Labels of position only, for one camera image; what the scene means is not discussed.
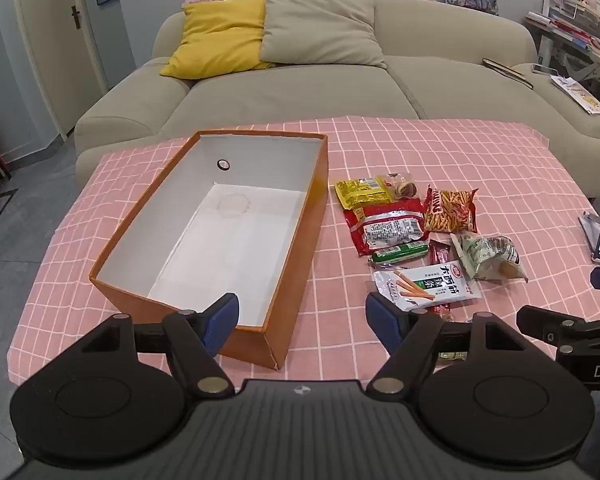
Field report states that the green sausage stick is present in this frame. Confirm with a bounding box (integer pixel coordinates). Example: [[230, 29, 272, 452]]
[[370, 241, 428, 267]]

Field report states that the pile of books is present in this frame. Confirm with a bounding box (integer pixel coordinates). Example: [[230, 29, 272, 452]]
[[525, 10, 600, 55]]

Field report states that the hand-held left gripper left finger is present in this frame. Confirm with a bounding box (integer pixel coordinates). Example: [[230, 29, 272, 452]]
[[80, 293, 240, 401]]

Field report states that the white breadstick packet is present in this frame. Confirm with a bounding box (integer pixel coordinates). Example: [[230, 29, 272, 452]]
[[372, 260, 481, 311]]

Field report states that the cluttered side shelf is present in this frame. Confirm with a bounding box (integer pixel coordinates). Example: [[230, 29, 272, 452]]
[[524, 15, 600, 91]]

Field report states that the beige pillow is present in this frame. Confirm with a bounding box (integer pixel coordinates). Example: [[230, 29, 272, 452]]
[[259, 0, 388, 70]]

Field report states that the beige sofa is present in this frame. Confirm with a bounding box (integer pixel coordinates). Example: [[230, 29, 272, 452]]
[[74, 0, 600, 181]]

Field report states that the black notebook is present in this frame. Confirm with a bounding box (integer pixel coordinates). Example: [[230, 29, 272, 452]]
[[482, 57, 534, 90]]

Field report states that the red snack packet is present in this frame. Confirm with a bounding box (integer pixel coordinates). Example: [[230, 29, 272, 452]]
[[342, 197, 428, 257]]

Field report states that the yellow pillow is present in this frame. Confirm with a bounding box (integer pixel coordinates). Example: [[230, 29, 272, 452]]
[[159, 0, 276, 80]]

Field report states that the orange cardboard box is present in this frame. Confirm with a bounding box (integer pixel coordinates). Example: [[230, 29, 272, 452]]
[[89, 130, 329, 371]]

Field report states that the pink checked tablecloth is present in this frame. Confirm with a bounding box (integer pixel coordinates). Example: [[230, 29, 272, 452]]
[[7, 116, 600, 396]]

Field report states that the green white packet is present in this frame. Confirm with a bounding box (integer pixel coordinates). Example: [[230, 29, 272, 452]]
[[450, 232, 529, 283]]

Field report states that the orange stick snack packet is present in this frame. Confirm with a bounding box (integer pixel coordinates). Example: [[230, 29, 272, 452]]
[[423, 185, 480, 235]]

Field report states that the yellow snack packet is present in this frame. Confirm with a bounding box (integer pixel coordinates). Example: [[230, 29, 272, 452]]
[[334, 175, 396, 210]]

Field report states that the magazine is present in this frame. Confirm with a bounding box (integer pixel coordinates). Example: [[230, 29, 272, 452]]
[[550, 75, 600, 117]]

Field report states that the cream door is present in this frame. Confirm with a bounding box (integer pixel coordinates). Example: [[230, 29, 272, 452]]
[[20, 0, 106, 131]]

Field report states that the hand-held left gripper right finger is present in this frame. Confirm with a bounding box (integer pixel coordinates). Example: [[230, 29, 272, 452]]
[[366, 292, 526, 401]]

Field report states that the clear phone stand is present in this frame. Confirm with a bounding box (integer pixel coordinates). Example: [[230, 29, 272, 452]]
[[579, 212, 600, 263]]

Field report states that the clear packet of brown buns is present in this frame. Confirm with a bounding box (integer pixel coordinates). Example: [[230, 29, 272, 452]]
[[384, 172, 420, 200]]

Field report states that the dark red snack bar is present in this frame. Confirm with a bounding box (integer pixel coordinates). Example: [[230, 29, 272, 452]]
[[428, 240, 453, 267]]

